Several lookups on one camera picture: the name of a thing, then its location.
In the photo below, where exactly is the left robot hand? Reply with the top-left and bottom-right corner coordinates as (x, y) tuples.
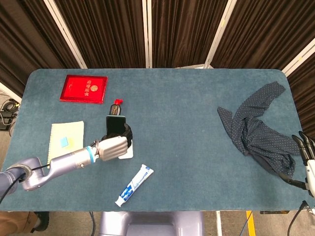
(94, 122), (134, 162)

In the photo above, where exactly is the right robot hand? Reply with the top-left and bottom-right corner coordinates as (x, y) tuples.
(277, 131), (315, 198)

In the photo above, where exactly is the black smartphone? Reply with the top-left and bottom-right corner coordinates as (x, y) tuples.
(105, 115), (127, 136)

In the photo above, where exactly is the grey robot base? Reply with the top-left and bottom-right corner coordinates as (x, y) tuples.
(98, 211), (205, 236)

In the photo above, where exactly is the white plastic blister tray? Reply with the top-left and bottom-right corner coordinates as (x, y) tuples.
(117, 142), (134, 160)

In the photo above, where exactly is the white blue toothpaste tube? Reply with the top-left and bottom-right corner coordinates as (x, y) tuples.
(114, 164), (155, 207)

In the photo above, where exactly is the white spiral notebook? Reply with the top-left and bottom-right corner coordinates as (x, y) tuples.
(47, 120), (85, 170)

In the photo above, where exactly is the navy polka dot cloth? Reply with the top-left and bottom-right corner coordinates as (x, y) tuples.
(217, 81), (301, 179)

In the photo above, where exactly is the red certificate booklet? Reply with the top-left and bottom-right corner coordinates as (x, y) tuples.
(59, 74), (109, 105)

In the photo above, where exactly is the blue table mat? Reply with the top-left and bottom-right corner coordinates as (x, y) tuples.
(0, 68), (308, 212)

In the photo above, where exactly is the black shoe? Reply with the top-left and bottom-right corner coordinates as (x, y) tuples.
(30, 211), (50, 233)

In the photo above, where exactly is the dark brown curtain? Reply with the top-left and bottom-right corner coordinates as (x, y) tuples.
(0, 0), (315, 141)

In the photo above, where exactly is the brown trousers leg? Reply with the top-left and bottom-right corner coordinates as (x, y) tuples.
(0, 211), (40, 236)

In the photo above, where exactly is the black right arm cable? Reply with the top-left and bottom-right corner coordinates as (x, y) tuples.
(287, 200), (311, 236)

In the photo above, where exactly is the black cables and adapter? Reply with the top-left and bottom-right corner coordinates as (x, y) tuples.
(0, 97), (21, 131)

